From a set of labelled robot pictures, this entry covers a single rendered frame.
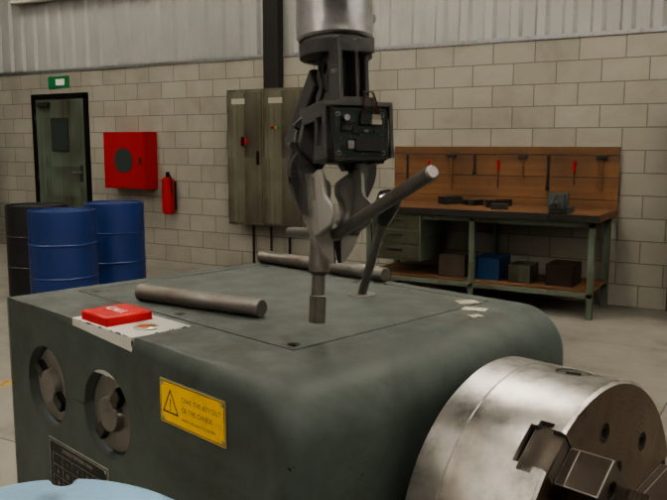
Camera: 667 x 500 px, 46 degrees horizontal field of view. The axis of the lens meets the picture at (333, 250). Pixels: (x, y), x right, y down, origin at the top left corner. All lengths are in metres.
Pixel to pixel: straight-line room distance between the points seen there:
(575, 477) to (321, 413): 0.22
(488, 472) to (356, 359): 0.16
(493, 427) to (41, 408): 0.62
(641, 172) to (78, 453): 6.66
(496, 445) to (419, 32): 7.46
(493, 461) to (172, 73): 9.25
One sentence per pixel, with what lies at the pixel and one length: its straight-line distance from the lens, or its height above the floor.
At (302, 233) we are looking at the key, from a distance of 0.85.
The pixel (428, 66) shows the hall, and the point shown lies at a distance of 7.97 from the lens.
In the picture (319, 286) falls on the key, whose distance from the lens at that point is 0.81.
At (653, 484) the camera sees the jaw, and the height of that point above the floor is 1.11.
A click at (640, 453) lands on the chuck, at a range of 0.88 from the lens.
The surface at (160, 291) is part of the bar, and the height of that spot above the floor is 1.27.
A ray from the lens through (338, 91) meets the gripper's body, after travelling 0.72.
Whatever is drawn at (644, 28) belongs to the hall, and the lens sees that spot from 7.41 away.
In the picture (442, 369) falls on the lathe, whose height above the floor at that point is 1.23.
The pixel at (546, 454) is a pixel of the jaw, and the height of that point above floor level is 1.19.
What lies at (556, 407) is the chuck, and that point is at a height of 1.23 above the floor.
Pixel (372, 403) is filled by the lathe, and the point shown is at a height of 1.22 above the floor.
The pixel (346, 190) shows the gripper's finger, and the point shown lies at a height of 1.41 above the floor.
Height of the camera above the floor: 1.46
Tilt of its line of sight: 8 degrees down
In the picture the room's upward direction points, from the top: straight up
